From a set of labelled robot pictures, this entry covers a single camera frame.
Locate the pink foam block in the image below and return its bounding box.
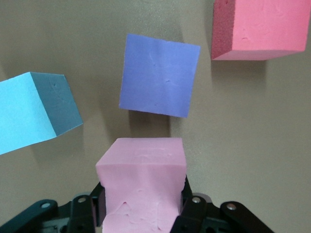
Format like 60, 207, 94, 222
95, 137, 188, 233

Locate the purple foam block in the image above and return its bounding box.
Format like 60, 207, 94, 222
119, 33, 202, 119

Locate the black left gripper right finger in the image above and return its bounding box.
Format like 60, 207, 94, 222
171, 176, 212, 233

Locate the red foam block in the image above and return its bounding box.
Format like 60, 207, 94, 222
210, 0, 311, 61

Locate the blue foam block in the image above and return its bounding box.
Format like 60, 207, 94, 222
0, 71, 84, 156

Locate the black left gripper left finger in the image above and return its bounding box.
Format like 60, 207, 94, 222
69, 181, 107, 233

